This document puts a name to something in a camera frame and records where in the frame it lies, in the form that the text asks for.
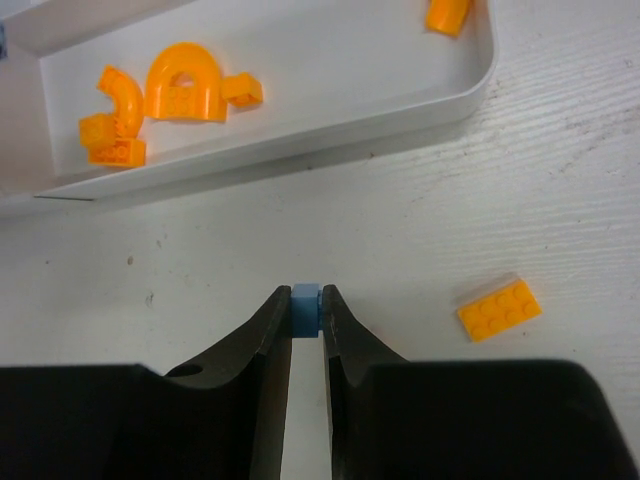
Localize small orange lego brick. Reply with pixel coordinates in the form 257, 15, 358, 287
457, 279, 543, 342

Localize orange long lego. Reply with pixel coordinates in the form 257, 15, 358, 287
88, 138, 146, 168

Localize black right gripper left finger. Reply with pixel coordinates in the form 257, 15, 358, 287
1, 286, 292, 479

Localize orange arch lego piece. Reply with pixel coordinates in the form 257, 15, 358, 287
144, 42, 227, 123

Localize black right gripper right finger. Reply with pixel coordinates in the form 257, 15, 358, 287
322, 285, 639, 479

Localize orange curved lego piece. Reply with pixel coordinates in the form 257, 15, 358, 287
97, 65, 144, 138

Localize white divided sorting tray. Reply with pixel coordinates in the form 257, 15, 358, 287
1, 1, 497, 217

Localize small orange square lego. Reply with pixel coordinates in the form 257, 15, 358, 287
78, 113, 116, 150

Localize small blue lego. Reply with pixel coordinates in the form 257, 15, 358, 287
291, 284, 322, 338

